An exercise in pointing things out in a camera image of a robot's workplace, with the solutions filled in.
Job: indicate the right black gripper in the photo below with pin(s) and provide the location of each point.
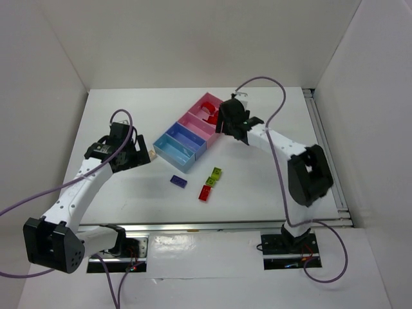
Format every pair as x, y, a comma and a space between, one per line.
221, 119

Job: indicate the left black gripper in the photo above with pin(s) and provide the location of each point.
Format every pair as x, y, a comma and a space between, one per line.
138, 150

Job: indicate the red lego brick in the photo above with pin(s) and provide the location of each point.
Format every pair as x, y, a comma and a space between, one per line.
212, 119
205, 193

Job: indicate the red round flower lego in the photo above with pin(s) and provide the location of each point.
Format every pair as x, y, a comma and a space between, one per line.
208, 108

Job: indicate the green lego brick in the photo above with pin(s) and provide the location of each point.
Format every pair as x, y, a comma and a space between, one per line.
210, 182
216, 173

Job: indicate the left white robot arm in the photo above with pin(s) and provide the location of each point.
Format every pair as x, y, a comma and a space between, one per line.
54, 240

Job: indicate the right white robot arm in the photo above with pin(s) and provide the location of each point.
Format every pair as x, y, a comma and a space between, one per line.
303, 171

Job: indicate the light blue container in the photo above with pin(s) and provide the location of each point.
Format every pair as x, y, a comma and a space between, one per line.
174, 152

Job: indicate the small pink container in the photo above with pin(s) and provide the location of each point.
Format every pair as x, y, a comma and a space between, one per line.
196, 125

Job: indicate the large pink container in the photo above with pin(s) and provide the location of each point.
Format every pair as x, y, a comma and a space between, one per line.
196, 110

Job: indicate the purple lego plate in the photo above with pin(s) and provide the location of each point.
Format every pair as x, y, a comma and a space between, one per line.
180, 182

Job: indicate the purple blue container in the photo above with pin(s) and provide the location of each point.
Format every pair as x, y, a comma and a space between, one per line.
188, 139

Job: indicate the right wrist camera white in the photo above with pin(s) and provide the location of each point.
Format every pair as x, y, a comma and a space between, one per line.
242, 97

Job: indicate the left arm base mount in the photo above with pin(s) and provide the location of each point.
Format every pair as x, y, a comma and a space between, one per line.
133, 257

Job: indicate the aluminium front rail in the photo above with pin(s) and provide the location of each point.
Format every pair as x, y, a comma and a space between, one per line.
214, 226

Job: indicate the aluminium rail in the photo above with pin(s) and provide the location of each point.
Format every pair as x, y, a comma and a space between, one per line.
214, 226
338, 195

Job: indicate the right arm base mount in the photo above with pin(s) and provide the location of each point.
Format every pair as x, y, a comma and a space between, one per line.
277, 256

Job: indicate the aluminium right rail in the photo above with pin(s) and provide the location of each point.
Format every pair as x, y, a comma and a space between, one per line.
338, 195

